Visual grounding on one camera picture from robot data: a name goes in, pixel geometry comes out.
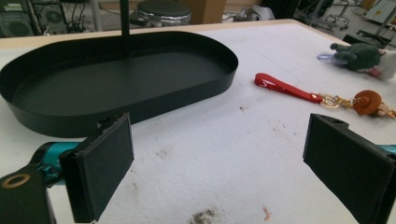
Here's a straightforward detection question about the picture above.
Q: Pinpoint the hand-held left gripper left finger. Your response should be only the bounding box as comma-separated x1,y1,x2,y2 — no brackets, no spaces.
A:
59,112,135,224

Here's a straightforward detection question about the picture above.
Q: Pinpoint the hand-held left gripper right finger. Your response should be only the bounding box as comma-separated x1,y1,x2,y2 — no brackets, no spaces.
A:
303,113,396,224

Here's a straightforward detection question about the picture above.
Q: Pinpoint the black oval tray stand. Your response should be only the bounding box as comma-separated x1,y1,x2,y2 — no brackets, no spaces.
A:
0,0,239,138

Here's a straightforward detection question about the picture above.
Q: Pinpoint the red strap keychain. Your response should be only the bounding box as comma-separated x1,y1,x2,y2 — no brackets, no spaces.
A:
254,72,396,119

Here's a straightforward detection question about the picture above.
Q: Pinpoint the white foam mat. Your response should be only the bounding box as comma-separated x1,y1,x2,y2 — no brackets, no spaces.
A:
0,22,396,224

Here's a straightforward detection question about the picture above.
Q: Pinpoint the black computer tower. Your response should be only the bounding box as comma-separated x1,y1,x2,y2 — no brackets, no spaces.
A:
31,0,68,34
0,0,35,38

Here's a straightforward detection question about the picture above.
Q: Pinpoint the black round stool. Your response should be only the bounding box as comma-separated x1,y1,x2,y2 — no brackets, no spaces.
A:
136,0,192,27

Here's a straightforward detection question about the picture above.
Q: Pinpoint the brown cardboard box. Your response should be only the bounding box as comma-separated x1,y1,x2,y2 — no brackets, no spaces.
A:
178,0,227,25

